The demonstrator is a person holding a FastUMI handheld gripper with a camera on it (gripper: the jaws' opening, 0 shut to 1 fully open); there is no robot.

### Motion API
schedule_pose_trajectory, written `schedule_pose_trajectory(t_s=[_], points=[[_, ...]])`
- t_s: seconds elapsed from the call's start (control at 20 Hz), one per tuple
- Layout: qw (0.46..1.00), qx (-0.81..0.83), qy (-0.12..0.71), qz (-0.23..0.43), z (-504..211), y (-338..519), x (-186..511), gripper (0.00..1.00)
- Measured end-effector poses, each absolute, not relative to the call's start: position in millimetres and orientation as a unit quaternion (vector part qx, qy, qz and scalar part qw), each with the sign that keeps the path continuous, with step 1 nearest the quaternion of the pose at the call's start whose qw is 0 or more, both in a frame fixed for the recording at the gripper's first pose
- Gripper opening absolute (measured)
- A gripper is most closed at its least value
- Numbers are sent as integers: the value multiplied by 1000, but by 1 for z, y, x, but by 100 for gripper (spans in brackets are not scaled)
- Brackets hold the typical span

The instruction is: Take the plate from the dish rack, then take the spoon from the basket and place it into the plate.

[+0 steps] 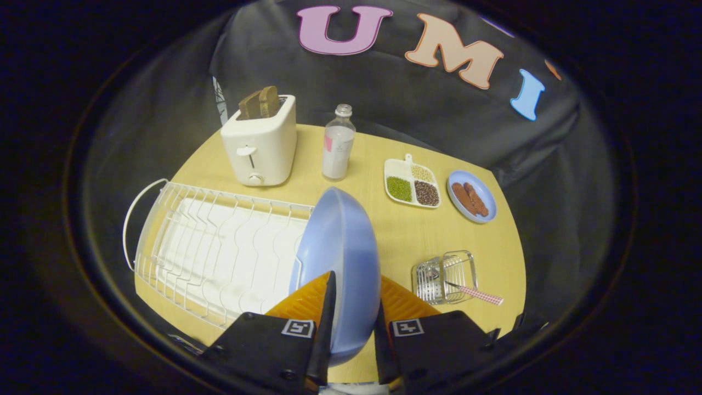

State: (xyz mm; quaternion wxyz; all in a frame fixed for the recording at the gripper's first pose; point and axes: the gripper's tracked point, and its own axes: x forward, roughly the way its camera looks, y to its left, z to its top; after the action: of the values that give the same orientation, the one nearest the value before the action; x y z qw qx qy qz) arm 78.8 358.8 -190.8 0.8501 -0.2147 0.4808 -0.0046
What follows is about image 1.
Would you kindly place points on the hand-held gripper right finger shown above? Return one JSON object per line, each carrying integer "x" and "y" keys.
{"x": 384, "y": 351}

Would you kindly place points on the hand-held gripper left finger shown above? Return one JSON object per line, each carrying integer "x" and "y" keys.
{"x": 323, "y": 329}

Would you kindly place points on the large light blue plate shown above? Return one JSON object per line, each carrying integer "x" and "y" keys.
{"x": 340, "y": 241}

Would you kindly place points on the small blue plate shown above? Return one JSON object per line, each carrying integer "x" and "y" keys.
{"x": 485, "y": 192}

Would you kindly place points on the pile of green beans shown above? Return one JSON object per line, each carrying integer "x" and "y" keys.
{"x": 399, "y": 188}

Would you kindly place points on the pile of dark red beans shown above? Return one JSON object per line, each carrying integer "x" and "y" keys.
{"x": 426, "y": 193}

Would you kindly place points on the brown sausage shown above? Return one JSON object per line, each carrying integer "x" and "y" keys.
{"x": 464, "y": 198}
{"x": 477, "y": 200}

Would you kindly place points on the white divided tray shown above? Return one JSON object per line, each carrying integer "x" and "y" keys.
{"x": 396, "y": 168}

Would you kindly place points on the clear plastic bottle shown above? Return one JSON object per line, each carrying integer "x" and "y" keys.
{"x": 337, "y": 148}

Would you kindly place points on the pile of white beans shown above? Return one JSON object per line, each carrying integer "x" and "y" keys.
{"x": 422, "y": 173}

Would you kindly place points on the cream toaster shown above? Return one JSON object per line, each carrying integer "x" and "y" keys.
{"x": 269, "y": 142}

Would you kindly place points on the brown bread slice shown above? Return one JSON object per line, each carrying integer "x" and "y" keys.
{"x": 250, "y": 105}
{"x": 269, "y": 101}

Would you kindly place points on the black backdrop cloth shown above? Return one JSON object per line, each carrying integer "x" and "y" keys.
{"x": 395, "y": 104}

